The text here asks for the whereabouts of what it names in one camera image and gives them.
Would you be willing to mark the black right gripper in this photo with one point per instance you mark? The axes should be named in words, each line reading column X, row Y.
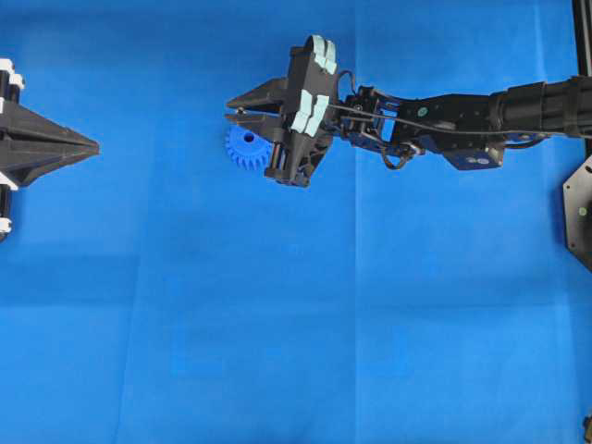
column 303, row 99

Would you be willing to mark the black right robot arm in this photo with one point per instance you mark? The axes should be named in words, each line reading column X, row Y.
column 470, row 131

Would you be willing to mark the small blue plastic gear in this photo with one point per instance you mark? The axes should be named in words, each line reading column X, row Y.
column 246, row 149

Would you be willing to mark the blue table mat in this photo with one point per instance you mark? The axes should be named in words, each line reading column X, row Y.
column 159, row 293

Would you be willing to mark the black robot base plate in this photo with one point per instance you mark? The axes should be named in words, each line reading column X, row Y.
column 576, row 193

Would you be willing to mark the black aluminium frame post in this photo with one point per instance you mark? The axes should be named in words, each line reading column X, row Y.
column 582, row 34

